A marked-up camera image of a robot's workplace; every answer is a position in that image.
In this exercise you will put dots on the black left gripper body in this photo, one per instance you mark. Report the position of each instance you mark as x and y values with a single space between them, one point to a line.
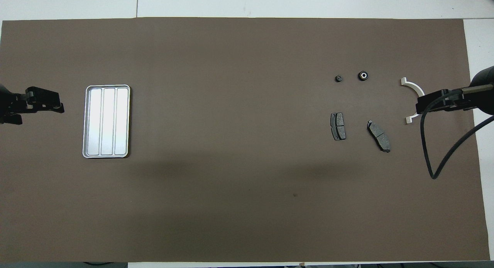
17 104

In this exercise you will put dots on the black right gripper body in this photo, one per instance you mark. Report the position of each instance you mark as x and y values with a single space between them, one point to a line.
455 101

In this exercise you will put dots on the large black bearing gear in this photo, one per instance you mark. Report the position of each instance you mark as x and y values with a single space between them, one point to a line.
362 75

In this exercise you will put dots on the small black bearing gear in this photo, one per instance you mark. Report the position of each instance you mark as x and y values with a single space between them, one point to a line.
338 78

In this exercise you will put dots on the silver metal tray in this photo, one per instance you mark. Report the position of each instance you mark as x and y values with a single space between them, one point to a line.
106 121

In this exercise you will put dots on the dark grey brake pad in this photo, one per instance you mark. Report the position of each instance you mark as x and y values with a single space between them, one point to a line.
379 136
338 126

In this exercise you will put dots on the brown table mat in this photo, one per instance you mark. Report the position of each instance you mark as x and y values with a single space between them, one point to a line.
239 106

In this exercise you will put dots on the white semicircular plastic bracket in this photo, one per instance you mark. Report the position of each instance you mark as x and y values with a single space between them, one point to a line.
415 87

